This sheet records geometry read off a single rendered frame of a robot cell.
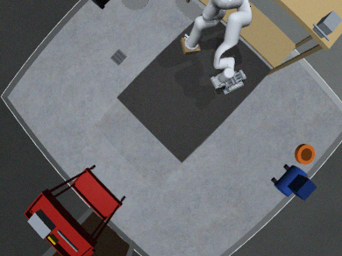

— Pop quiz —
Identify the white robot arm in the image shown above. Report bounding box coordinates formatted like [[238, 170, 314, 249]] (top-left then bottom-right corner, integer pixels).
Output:
[[184, 0, 253, 89]]

